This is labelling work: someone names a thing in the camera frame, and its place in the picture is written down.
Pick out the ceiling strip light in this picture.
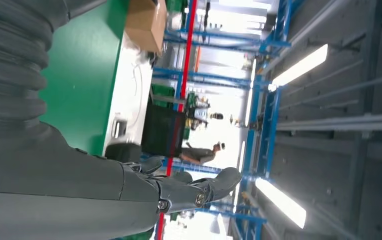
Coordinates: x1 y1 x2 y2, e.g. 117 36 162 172
254 177 308 229
267 43 329 93

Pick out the green table mat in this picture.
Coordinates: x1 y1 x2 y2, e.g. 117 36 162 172
38 0 132 157

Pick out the red rack beam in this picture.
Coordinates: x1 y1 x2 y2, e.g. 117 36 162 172
156 0 199 240

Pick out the background person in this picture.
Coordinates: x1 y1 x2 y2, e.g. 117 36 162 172
180 141 227 166

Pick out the blue shelf rack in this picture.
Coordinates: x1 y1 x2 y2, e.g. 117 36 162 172
151 0 298 240

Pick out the cardboard box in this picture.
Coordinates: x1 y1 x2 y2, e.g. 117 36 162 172
124 0 168 56

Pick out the white table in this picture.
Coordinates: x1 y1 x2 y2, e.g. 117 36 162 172
103 31 154 157

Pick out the green plastic crate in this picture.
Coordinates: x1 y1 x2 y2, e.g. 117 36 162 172
165 0 189 13

